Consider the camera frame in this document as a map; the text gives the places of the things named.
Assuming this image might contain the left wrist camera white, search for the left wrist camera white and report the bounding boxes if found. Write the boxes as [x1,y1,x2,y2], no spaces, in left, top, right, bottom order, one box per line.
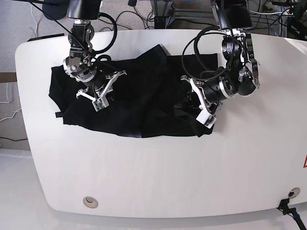
[196,110,216,129]

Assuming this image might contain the table cable grommet right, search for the table cable grommet right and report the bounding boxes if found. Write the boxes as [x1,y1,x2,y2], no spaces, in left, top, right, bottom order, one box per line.
[288,187,300,199]

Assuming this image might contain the table cable grommet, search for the table cable grommet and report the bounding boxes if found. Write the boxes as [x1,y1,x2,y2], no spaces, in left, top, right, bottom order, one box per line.
[288,187,300,199]
[83,196,98,209]

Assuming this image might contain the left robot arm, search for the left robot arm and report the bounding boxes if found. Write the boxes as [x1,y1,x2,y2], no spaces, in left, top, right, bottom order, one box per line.
[182,0,260,123]

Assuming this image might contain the white cable on floor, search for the white cable on floor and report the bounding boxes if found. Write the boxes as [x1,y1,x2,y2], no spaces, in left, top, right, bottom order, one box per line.
[0,82,23,120]

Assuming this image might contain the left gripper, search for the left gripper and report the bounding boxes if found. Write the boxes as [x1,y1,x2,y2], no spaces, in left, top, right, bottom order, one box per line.
[180,75,227,117]

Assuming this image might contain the red warning sticker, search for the red warning sticker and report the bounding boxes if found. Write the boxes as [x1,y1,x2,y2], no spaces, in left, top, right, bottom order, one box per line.
[303,155,307,168]

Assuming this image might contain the black clamp with cable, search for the black clamp with cable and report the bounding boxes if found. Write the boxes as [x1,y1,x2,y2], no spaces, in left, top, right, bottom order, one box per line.
[277,198,307,230]

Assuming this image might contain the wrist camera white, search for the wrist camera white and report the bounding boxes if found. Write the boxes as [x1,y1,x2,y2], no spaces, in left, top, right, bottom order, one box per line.
[196,110,216,129]
[92,97,109,112]

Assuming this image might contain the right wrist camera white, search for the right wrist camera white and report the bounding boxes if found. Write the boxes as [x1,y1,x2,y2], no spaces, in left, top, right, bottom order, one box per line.
[92,97,109,112]

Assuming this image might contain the black table leg block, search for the black table leg block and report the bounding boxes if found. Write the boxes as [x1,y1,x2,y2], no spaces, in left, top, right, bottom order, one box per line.
[154,16,170,29]

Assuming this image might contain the round dark stand base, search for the round dark stand base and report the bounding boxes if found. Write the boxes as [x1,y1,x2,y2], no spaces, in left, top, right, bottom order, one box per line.
[42,0,70,20]

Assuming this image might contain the table cable grommet left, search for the table cable grommet left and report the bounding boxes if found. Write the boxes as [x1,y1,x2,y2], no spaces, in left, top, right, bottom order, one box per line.
[83,196,98,209]

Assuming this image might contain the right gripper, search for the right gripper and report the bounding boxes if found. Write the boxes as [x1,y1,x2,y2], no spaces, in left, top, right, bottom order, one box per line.
[76,70,127,102]

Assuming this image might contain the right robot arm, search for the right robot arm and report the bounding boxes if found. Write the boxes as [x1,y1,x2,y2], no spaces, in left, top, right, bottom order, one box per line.
[63,0,124,107]

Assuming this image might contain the black T-shirt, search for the black T-shirt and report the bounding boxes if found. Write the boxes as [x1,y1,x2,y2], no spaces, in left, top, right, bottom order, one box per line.
[49,45,213,138]

